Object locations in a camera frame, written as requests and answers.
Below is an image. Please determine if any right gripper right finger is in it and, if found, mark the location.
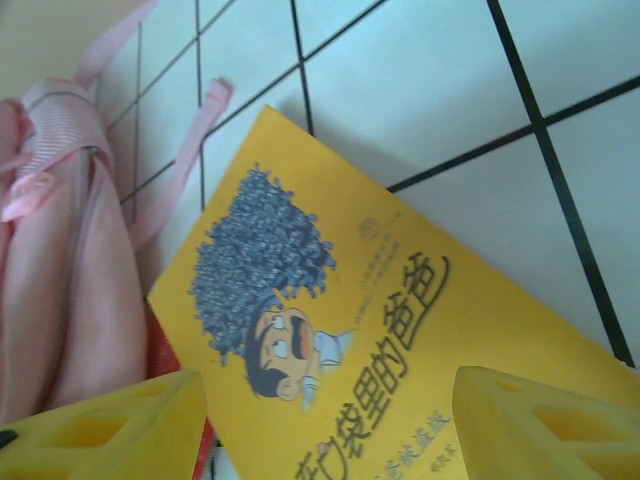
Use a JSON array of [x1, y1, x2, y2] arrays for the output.
[[451, 364, 640, 480]]

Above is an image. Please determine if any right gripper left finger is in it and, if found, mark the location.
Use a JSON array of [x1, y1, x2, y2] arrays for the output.
[[0, 368, 209, 480]]

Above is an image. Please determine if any pink backpack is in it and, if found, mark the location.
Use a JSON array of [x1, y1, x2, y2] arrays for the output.
[[0, 0, 236, 426]]

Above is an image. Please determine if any yellow cartoon book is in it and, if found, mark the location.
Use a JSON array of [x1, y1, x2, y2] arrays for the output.
[[147, 103, 640, 480]]

